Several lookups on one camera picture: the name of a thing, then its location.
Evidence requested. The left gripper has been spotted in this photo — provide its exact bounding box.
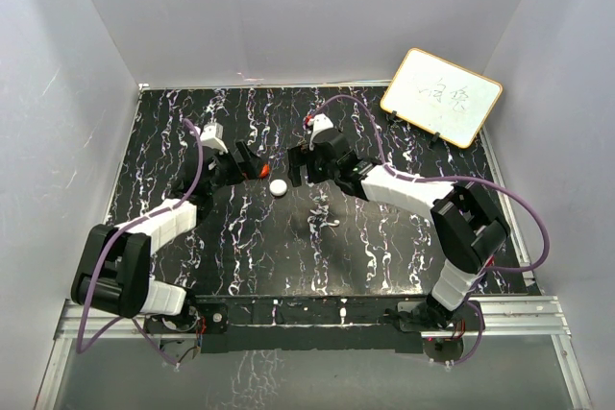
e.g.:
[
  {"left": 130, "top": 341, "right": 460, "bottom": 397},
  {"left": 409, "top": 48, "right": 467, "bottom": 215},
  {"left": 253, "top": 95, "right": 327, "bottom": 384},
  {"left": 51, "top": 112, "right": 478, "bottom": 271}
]
[{"left": 207, "top": 141, "right": 265, "bottom": 196}]

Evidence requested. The orange earbud charging case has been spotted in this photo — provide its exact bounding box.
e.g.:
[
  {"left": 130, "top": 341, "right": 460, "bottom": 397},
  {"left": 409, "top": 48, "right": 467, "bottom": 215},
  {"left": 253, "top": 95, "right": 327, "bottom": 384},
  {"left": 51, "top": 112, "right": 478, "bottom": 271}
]
[{"left": 258, "top": 164, "right": 270, "bottom": 179}]

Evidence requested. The white round disc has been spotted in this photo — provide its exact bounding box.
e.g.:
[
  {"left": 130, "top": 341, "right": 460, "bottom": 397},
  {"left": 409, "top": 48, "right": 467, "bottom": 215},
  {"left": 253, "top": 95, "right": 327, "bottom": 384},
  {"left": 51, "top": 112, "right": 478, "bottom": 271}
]
[{"left": 269, "top": 179, "right": 288, "bottom": 198}]

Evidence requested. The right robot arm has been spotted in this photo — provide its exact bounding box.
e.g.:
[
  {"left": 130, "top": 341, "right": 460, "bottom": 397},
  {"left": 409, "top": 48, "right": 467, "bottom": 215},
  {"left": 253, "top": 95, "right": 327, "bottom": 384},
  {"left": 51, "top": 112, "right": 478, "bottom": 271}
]
[{"left": 287, "top": 129, "right": 510, "bottom": 330}]

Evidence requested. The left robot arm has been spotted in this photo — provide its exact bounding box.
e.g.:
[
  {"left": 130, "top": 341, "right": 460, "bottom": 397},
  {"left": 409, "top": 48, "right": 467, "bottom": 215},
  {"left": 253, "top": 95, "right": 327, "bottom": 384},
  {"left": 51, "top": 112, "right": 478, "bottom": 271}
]
[{"left": 71, "top": 141, "right": 269, "bottom": 332}]

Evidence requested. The black base bar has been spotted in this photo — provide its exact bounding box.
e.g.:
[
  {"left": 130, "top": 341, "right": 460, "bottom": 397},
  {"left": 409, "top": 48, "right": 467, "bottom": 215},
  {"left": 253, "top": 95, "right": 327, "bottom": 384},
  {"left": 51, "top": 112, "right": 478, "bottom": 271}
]
[{"left": 145, "top": 295, "right": 484, "bottom": 356}]

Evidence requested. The small whiteboard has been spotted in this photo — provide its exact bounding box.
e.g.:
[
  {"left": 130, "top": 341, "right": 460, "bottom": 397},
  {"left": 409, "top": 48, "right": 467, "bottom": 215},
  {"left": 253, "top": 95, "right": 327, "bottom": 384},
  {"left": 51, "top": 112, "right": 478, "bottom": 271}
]
[{"left": 381, "top": 48, "right": 503, "bottom": 149}]

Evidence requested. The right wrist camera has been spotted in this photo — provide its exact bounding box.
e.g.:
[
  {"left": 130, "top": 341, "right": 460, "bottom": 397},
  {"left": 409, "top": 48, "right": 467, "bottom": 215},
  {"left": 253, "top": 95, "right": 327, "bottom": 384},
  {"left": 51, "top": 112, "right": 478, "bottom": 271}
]
[{"left": 305, "top": 113, "right": 334, "bottom": 151}]

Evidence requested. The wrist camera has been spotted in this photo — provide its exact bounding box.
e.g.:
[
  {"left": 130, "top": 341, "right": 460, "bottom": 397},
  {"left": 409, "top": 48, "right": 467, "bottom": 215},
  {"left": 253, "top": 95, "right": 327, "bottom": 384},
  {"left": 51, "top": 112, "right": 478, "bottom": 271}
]
[
  {"left": 200, "top": 122, "right": 228, "bottom": 154},
  {"left": 305, "top": 113, "right": 334, "bottom": 151}
]

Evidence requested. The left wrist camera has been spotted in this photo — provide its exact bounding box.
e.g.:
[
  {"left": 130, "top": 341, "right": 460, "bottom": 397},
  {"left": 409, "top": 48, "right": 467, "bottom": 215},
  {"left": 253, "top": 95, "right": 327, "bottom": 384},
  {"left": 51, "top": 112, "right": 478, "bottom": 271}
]
[{"left": 200, "top": 122, "right": 228, "bottom": 154}]

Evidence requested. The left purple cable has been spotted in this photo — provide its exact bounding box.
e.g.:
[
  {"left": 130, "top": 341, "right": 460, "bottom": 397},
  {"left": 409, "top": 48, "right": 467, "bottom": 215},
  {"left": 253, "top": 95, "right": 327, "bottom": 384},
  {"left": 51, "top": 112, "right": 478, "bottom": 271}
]
[{"left": 75, "top": 117, "right": 206, "bottom": 368}]

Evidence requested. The purple cable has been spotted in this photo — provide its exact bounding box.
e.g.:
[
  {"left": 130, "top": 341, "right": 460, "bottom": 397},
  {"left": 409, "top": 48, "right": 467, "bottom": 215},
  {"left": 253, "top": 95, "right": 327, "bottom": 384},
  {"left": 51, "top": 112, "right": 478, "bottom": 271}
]
[
  {"left": 311, "top": 95, "right": 550, "bottom": 366},
  {"left": 75, "top": 117, "right": 206, "bottom": 368}
]

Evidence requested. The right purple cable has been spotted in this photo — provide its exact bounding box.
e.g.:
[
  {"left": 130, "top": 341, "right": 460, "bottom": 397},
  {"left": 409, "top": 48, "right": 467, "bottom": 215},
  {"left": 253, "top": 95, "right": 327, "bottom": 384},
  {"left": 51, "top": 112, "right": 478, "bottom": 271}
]
[{"left": 311, "top": 95, "right": 550, "bottom": 366}]

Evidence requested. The aluminium rail frame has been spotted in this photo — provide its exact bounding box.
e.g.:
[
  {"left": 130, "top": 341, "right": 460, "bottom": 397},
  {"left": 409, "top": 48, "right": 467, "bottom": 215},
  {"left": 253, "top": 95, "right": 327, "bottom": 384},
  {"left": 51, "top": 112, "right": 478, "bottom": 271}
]
[{"left": 42, "top": 86, "right": 589, "bottom": 409}]

